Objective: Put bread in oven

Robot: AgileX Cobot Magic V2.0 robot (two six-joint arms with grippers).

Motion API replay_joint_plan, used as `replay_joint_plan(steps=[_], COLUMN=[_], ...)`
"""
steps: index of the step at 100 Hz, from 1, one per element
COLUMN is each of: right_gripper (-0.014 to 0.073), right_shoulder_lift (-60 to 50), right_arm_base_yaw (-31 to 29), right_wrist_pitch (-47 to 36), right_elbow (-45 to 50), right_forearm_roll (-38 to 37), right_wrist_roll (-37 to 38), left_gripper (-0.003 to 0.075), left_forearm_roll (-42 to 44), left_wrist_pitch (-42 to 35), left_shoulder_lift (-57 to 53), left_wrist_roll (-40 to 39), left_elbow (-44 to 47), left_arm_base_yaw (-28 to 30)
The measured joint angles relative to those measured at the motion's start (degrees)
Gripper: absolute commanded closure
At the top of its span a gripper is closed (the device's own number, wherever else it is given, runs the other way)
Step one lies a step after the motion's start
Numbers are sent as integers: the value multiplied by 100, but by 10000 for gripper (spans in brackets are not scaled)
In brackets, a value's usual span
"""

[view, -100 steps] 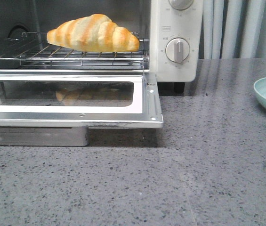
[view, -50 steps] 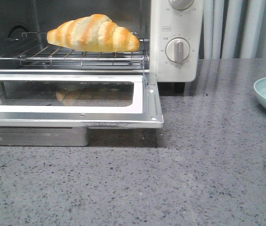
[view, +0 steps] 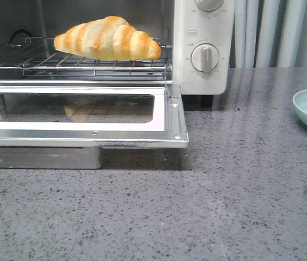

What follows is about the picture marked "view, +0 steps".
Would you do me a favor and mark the striped croissant bread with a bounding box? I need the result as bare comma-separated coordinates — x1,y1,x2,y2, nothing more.
54,16,161,60

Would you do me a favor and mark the wire oven rack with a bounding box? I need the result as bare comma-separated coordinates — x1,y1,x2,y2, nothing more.
0,37,172,80

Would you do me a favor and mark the cream Toshiba toaster oven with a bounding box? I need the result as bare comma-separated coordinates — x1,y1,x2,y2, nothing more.
0,1,234,108

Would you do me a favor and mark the upper cream temperature knob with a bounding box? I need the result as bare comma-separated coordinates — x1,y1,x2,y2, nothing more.
195,0,223,12

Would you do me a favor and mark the glass oven door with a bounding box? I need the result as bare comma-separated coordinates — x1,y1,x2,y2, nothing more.
0,80,189,169

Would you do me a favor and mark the lower cream timer knob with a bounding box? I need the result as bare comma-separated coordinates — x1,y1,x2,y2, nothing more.
191,43,219,73

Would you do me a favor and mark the pale grey curtain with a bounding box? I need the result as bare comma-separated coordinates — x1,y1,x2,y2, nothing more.
230,1,307,69

